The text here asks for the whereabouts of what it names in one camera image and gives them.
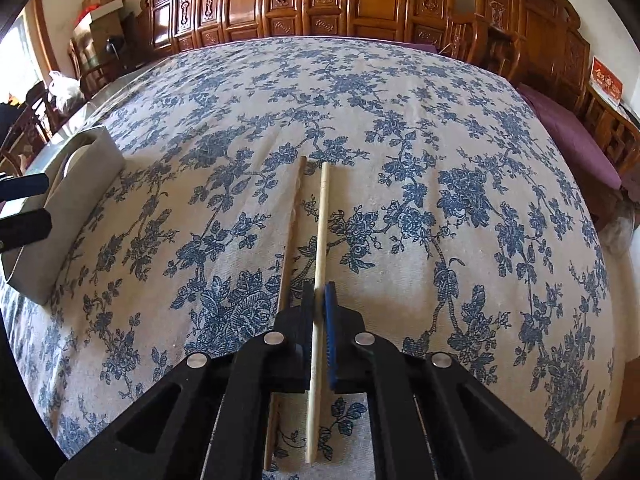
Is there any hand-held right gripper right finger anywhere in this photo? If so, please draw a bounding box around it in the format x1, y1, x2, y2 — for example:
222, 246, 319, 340
322, 281, 583, 480

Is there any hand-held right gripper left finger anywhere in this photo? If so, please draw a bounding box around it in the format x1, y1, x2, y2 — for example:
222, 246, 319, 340
55, 280, 317, 480

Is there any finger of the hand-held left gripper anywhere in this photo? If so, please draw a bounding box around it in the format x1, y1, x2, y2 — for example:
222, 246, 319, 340
0, 172, 49, 202
0, 209, 53, 254

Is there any grey utensil organizer box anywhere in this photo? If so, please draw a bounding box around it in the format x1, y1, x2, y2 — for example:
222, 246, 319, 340
0, 125, 126, 306

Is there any light bamboo chopstick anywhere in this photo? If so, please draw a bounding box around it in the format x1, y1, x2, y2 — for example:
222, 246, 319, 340
303, 161, 332, 464
263, 156, 308, 472

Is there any dark wooden chair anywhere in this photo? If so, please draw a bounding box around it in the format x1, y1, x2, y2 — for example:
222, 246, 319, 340
0, 80, 61, 171

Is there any white plastic bag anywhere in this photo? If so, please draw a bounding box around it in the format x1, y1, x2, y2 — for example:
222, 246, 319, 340
48, 71, 83, 113

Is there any large cardboard box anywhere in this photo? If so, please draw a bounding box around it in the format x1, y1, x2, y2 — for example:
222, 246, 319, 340
75, 9, 124, 56

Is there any blue floral tablecloth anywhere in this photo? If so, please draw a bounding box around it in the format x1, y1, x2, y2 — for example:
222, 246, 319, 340
0, 35, 618, 480

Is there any translucent plastic bag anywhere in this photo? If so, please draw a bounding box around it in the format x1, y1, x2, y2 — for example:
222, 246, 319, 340
600, 202, 636, 256

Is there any carved wooden armchair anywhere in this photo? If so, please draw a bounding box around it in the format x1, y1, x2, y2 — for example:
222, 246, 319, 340
445, 0, 640, 191

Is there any red card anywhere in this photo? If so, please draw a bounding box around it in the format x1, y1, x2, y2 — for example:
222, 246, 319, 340
590, 56, 624, 107

